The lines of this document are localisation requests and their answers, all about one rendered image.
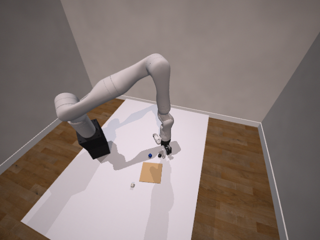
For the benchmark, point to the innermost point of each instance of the tan flat mat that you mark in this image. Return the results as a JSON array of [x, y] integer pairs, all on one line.
[[151, 172]]

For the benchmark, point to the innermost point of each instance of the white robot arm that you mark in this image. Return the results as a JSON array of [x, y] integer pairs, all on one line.
[[70, 109]]

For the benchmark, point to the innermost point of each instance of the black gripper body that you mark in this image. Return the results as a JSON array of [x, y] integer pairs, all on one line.
[[166, 143]]

